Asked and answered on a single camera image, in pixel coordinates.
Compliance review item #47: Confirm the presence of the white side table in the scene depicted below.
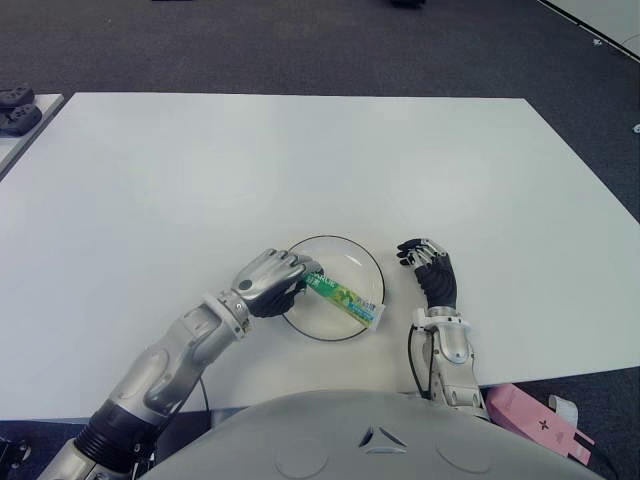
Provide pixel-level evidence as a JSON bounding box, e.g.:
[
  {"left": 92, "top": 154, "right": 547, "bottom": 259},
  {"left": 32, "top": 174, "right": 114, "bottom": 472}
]
[{"left": 0, "top": 93, "right": 66, "bottom": 181}]

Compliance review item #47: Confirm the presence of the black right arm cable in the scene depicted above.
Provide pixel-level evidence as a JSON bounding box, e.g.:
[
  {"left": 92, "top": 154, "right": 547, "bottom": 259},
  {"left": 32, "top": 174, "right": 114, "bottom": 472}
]
[{"left": 406, "top": 324, "right": 431, "bottom": 397}]

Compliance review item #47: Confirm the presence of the white tape strip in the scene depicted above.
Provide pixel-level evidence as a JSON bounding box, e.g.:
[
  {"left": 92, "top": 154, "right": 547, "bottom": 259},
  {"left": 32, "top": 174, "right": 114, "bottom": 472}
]
[{"left": 548, "top": 394, "right": 580, "bottom": 426}]

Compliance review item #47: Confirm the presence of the black game controller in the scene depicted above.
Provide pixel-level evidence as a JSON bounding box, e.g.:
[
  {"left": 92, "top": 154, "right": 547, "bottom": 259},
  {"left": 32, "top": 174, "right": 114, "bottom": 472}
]
[
  {"left": 0, "top": 85, "right": 35, "bottom": 109},
  {"left": 0, "top": 103, "right": 43, "bottom": 135}
]

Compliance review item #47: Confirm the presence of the grey robot torso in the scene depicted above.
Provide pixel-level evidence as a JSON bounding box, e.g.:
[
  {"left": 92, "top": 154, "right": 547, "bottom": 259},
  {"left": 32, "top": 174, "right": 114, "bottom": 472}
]
[{"left": 139, "top": 389, "right": 601, "bottom": 480}]

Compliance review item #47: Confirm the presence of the white desk with black edge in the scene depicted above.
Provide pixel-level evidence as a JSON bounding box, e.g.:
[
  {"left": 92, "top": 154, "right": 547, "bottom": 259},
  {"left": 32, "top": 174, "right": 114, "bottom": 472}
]
[{"left": 537, "top": 0, "right": 640, "bottom": 59}]

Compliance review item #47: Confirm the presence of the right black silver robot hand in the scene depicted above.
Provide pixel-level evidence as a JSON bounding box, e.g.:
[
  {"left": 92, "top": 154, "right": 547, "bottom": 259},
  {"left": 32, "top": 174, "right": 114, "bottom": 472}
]
[{"left": 394, "top": 238, "right": 459, "bottom": 308}]

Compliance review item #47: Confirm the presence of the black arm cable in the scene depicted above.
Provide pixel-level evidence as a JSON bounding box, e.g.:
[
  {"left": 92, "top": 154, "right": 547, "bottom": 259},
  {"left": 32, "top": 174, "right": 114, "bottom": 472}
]
[
  {"left": 406, "top": 324, "right": 431, "bottom": 397},
  {"left": 198, "top": 377, "right": 214, "bottom": 416}
]

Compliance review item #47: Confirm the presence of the black metal bracket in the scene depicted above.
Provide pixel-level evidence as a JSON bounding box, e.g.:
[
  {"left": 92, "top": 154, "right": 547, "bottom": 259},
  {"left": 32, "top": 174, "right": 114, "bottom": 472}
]
[{"left": 0, "top": 437, "right": 29, "bottom": 469}]

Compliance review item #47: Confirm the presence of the white plate with black rim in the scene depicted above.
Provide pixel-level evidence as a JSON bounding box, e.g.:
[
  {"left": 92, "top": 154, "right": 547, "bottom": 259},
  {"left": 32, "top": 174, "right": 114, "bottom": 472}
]
[{"left": 279, "top": 233, "right": 386, "bottom": 343}]

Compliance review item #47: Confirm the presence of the green snack packet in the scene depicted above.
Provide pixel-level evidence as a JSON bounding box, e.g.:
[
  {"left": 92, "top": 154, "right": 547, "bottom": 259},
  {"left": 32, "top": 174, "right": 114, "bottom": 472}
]
[{"left": 302, "top": 269, "right": 386, "bottom": 334}]

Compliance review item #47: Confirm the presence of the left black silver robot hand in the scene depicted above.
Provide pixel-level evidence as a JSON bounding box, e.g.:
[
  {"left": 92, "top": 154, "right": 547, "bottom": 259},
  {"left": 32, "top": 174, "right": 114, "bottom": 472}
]
[{"left": 233, "top": 247, "right": 324, "bottom": 319}]

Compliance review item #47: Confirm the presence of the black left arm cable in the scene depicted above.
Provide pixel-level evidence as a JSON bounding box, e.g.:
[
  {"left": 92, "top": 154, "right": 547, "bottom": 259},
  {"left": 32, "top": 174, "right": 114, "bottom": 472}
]
[{"left": 198, "top": 377, "right": 214, "bottom": 416}]

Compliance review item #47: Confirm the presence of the pink cardboard box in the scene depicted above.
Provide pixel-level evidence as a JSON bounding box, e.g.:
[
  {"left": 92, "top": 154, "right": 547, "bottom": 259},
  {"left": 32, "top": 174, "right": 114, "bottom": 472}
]
[{"left": 485, "top": 385, "right": 596, "bottom": 464}]

